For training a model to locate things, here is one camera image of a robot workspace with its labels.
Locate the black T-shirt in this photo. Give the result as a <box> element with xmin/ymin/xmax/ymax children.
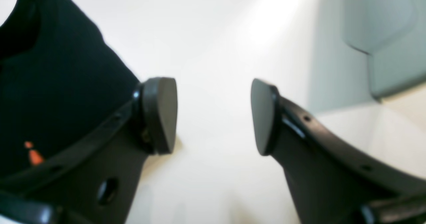
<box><xmin>0</xmin><ymin>0</ymin><xmax>139</xmax><ymax>177</ymax></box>

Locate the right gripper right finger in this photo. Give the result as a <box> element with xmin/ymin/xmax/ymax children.
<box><xmin>251</xmin><ymin>79</ymin><xmax>426</xmax><ymax>224</ymax></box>

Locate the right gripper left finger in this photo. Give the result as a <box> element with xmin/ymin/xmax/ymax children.
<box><xmin>1</xmin><ymin>77</ymin><xmax>178</xmax><ymax>224</ymax></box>

